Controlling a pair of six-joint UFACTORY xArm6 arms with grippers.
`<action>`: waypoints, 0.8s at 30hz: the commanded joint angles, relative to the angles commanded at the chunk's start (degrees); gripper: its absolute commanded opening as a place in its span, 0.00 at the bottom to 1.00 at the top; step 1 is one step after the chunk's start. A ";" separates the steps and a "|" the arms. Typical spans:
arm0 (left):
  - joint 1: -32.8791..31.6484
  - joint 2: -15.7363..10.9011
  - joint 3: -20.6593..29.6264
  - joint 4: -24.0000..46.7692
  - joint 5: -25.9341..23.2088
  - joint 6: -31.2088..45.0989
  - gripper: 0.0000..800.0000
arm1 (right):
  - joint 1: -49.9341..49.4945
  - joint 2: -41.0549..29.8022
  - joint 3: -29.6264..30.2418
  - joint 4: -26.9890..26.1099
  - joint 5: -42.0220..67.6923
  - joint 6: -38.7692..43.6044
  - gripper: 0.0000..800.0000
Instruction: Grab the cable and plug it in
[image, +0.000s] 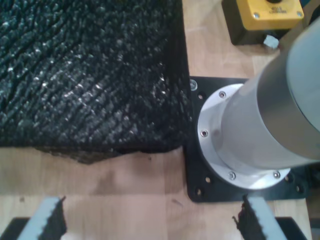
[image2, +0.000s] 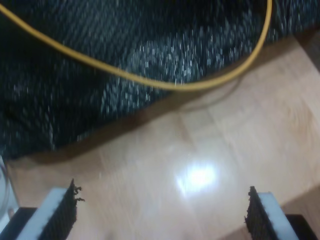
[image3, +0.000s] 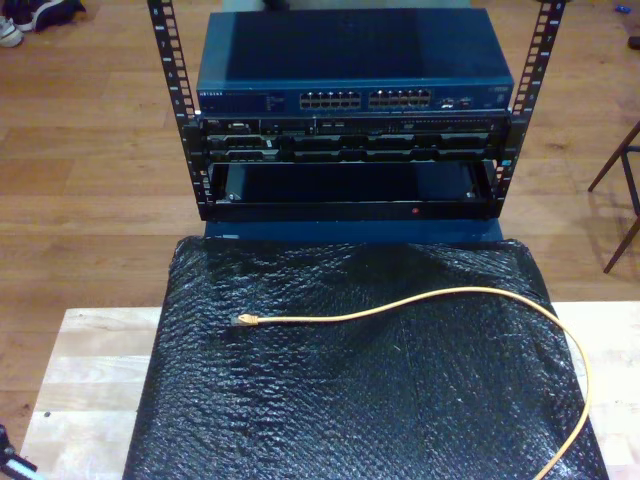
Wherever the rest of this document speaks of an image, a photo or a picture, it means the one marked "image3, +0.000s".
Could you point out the black bubble mat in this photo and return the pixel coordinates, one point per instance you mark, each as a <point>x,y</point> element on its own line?
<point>350,390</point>

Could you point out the blue flat panel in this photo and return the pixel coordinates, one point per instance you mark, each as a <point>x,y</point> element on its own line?
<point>350,234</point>

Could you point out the white sneaker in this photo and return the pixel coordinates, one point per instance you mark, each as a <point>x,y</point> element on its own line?
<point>9,32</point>

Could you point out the black rack tray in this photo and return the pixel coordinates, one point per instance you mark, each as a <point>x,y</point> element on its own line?
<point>350,210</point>

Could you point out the dark sneaker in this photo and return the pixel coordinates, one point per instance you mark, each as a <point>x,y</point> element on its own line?
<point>50,12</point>

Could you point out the black rack server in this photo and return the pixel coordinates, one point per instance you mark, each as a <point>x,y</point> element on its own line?
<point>350,145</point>

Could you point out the dark wooden chair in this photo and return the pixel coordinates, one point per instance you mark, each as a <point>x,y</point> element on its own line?
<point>627,165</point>

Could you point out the small blue object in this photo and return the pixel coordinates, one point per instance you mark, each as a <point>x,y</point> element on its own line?
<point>622,8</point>

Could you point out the black perforated rack post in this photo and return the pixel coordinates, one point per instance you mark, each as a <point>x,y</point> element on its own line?
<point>162,50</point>
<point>547,55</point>

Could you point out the blue network switch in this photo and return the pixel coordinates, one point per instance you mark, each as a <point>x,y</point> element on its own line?
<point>350,50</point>

